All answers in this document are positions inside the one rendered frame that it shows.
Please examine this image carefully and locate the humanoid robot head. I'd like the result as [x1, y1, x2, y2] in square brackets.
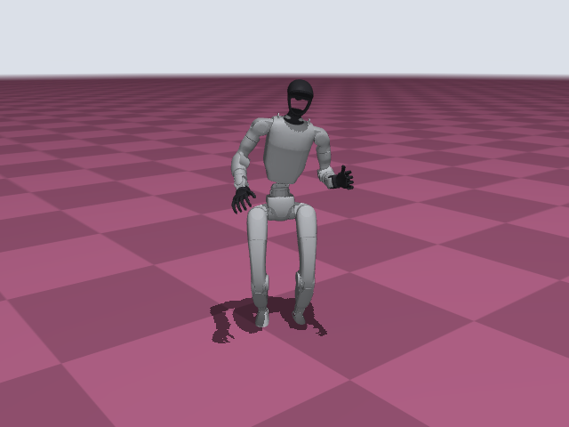
[283, 79, 314, 125]

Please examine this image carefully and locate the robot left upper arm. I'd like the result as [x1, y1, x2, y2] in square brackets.
[313, 126, 332, 181]

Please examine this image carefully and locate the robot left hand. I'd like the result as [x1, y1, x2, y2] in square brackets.
[328, 165, 354, 189]

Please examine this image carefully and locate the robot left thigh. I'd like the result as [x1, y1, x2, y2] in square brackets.
[294, 202, 317, 290]

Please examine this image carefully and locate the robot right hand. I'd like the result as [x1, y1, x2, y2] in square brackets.
[231, 186, 256, 214]

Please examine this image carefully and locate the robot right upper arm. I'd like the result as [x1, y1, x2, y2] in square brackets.
[236, 117, 273, 169]

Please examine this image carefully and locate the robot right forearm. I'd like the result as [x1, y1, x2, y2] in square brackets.
[231, 153, 250, 196]

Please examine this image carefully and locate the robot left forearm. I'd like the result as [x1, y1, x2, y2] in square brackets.
[322, 168, 335, 189]

